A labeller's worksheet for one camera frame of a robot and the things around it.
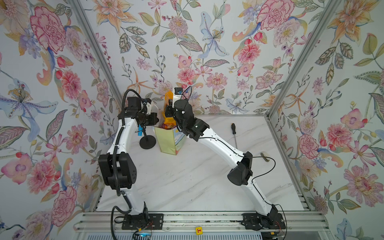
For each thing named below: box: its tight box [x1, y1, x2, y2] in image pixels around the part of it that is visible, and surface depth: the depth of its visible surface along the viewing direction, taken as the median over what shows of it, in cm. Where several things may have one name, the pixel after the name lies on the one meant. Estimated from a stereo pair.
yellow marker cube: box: [195, 227, 203, 236], surface depth 72 cm
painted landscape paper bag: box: [152, 126, 187, 156], surface depth 87 cm
